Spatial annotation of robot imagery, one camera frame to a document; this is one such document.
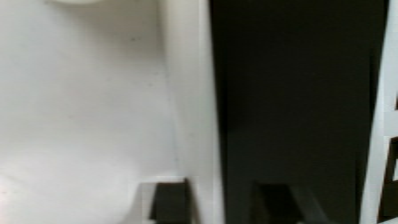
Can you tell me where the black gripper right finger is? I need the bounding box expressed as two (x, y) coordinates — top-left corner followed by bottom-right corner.
(255, 183), (327, 224)

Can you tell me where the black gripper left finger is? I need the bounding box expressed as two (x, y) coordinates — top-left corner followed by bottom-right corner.
(127, 176), (196, 224)

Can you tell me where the white square tabletop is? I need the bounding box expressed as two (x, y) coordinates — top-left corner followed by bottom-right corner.
(0, 0), (226, 224)

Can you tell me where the white obstacle fence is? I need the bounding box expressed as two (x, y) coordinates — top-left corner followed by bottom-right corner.
(359, 0), (398, 224)

